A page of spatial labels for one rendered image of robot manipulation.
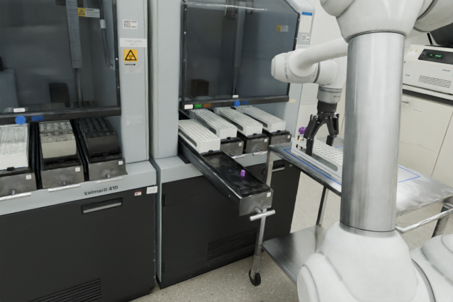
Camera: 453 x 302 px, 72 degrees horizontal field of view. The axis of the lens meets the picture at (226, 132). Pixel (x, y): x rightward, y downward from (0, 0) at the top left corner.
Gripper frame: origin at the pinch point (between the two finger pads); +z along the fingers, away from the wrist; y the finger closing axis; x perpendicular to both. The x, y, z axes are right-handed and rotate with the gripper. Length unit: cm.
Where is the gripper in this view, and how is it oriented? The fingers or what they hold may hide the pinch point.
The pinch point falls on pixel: (319, 148)
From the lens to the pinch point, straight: 134.5
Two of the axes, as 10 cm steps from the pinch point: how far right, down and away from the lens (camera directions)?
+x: -4.6, -3.3, 8.2
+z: -0.7, 9.4, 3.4
